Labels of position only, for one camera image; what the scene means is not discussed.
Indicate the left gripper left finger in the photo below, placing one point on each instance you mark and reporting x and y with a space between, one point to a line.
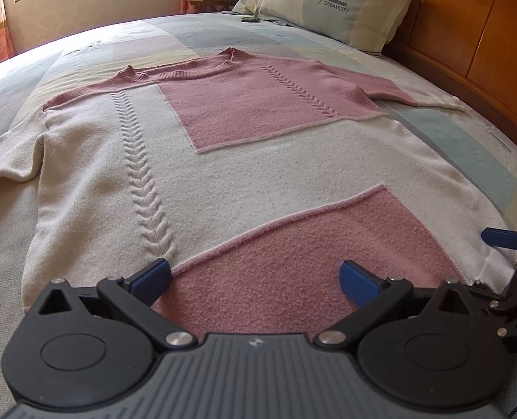
78 348

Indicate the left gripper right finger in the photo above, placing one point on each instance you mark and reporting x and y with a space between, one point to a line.
424 348

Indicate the pink and white knit sweater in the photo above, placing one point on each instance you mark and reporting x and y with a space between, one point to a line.
255 177

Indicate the wooden headboard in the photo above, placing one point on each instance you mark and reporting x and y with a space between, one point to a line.
469 49

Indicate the patchwork pastel bed sheet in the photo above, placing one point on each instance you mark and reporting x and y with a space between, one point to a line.
31 79

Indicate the near patchwork pillow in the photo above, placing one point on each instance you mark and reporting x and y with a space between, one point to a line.
366 25

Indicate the small dark object on bed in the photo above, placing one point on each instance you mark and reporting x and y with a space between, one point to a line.
248 19

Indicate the wooden nightstand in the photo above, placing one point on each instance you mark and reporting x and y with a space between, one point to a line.
205 6

